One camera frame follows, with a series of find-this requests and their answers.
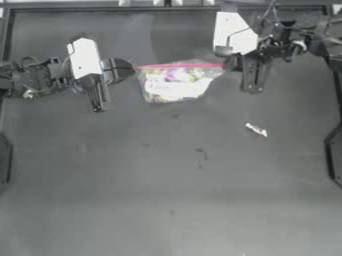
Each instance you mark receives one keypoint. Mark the clear bag with pink zip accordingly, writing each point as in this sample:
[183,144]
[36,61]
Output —
[174,90]

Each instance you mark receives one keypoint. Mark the white red candy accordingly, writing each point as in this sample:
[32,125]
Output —
[255,129]

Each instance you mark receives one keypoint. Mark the black metal frame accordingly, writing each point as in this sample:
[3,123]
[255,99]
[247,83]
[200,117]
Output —
[67,8]

